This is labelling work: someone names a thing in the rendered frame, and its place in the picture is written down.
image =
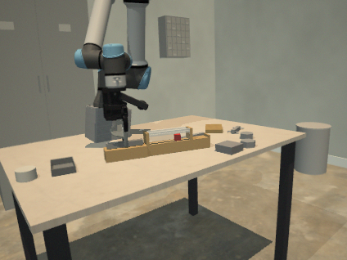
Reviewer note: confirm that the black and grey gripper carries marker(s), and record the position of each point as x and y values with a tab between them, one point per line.
118	110

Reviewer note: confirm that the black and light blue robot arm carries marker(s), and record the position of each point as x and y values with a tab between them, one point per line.
132	70

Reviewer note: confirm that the brown wooden board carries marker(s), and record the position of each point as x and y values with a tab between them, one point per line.
213	128

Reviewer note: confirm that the grey cylinder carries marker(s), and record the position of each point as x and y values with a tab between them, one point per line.
26	173

